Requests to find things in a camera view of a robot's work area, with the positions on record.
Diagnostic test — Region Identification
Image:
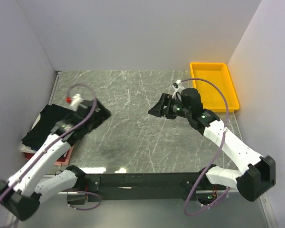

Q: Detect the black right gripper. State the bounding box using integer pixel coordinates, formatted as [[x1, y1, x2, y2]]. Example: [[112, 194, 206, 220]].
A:
[[148, 93, 192, 120]]

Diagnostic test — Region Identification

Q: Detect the black t shirt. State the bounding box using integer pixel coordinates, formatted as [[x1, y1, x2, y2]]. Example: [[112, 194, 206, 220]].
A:
[[22, 104, 74, 151]]

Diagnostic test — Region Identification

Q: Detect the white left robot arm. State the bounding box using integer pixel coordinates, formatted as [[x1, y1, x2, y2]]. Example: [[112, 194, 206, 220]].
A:
[[0, 99, 111, 221]]

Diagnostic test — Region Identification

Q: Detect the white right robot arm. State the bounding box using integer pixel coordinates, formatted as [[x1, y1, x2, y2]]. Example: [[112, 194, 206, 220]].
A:
[[148, 88, 276, 202]]

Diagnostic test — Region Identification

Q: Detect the yellow plastic bin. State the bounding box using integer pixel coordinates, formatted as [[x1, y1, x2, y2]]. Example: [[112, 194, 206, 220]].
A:
[[190, 62, 240, 113]]

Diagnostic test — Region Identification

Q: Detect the folded red t shirt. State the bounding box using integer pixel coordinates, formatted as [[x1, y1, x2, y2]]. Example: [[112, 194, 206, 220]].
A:
[[22, 152, 35, 160]]

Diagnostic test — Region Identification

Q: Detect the black base crossbar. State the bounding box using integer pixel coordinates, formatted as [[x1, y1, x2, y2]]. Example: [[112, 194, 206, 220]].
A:
[[80, 172, 226, 202]]

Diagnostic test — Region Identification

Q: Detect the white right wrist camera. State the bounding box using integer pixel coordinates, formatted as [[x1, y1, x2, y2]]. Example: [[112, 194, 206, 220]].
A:
[[172, 79, 185, 101]]

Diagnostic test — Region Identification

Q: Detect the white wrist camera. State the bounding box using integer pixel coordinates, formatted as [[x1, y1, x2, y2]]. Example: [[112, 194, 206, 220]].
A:
[[66, 94, 83, 111], [172, 79, 185, 101]]

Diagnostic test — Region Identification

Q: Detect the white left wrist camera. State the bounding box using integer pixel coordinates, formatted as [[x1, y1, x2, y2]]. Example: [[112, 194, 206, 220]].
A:
[[66, 94, 83, 111]]

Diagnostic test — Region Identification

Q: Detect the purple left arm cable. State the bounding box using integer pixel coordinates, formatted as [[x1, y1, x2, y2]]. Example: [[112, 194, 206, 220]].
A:
[[0, 84, 103, 228]]

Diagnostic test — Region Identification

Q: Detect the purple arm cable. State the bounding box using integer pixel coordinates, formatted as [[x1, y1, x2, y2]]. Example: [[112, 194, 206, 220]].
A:
[[179, 77, 230, 216], [0, 84, 103, 228]]

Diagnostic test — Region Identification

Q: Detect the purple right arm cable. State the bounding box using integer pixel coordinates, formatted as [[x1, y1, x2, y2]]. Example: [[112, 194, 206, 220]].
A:
[[179, 77, 230, 216]]

